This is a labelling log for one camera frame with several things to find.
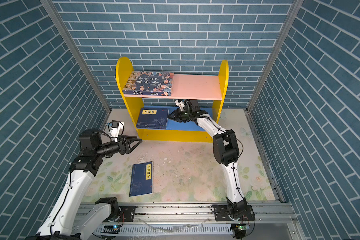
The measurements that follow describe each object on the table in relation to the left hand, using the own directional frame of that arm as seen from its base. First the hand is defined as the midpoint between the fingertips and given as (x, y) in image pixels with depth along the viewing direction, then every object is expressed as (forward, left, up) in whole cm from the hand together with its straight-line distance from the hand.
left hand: (138, 140), depth 69 cm
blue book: (-10, +3, -27) cm, 29 cm away
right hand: (+24, -12, -9) cm, 28 cm away
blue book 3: (+18, -2, -12) cm, 22 cm away
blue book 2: (+25, -2, -10) cm, 27 cm away
